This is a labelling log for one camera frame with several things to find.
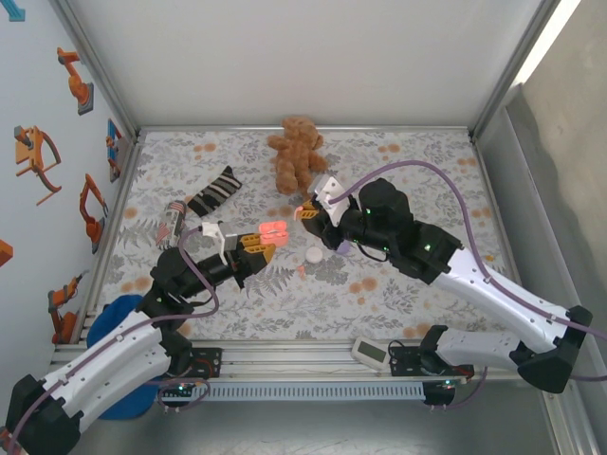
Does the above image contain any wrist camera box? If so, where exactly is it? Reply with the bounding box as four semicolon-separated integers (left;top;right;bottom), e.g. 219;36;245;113
201;221;238;253
310;173;350;225

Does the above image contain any floral patterned tablecloth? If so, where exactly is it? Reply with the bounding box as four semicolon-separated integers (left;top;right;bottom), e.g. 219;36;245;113
101;130;516;342

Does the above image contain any short aluminium frame rail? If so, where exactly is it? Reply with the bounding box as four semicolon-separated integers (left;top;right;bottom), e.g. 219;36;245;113
137;124;475;135

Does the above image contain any blue cap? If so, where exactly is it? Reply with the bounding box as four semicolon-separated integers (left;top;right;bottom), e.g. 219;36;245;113
86;293;160;421

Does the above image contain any aluminium side frame rail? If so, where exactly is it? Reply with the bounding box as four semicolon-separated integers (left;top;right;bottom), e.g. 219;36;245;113
471;135;542;342
83;135;146;345

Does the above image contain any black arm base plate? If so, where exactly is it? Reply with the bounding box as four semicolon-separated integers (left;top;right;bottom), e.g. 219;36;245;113
388;343;475;380
187;347;224;379

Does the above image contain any black grey striped sock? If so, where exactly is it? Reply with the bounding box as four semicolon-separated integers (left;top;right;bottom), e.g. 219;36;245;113
186;165;243;219

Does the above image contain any blue orange machine sticker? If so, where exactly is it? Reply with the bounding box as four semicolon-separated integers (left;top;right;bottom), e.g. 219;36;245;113
104;118;123;184

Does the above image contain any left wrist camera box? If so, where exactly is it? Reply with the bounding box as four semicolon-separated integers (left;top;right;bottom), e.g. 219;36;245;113
201;221;238;253

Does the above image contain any small flag print can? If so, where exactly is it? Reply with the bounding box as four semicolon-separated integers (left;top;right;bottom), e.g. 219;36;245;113
155;200;187;247

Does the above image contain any brown teddy bear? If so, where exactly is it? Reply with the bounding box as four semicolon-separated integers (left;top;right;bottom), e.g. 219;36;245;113
267;116;329;198

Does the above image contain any aluminium frame post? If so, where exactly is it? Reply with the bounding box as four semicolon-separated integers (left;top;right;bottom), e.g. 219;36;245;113
46;0;146;143
468;0;570;143

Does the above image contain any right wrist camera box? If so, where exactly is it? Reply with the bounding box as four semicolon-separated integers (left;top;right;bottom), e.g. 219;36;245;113
310;173;350;225

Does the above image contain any electronics board with LEDs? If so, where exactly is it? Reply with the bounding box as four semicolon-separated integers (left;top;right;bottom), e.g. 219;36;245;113
421;378;460;408
158;378;211;398

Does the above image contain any long aluminium base rail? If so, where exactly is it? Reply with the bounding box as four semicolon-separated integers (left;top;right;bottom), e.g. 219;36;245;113
46;338;578;383

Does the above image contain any blue wall sticker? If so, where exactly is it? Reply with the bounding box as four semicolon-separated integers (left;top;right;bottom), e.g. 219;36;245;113
0;0;28;24

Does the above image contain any white slotted cable duct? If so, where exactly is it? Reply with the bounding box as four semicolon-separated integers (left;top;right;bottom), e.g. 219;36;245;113
65;382;426;400

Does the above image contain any pink earbud charging case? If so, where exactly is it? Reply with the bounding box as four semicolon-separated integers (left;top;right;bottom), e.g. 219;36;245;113
259;221;289;246

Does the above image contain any white digital timer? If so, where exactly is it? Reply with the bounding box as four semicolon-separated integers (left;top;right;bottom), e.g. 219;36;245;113
350;336;391;372

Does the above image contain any orange claw gripper sticker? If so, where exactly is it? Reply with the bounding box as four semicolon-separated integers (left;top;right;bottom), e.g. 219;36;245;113
12;125;63;207

